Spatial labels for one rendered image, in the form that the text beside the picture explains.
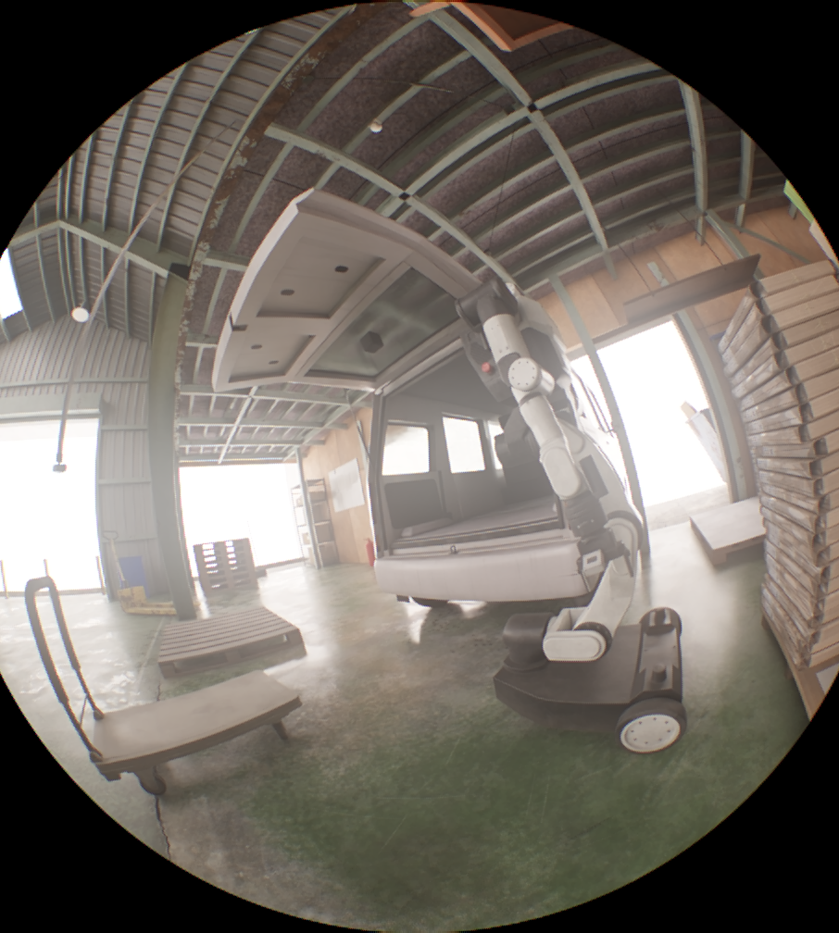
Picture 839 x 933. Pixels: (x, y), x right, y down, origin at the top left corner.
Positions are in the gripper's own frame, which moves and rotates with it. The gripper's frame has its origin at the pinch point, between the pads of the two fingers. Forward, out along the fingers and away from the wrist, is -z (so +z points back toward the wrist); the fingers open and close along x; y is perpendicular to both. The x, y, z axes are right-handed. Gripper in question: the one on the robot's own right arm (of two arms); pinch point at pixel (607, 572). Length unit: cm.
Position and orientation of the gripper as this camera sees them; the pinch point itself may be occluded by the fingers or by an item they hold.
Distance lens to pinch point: 72.1
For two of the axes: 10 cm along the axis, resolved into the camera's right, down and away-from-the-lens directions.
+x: 6.6, -4.4, -6.1
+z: -3.5, -9.0, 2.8
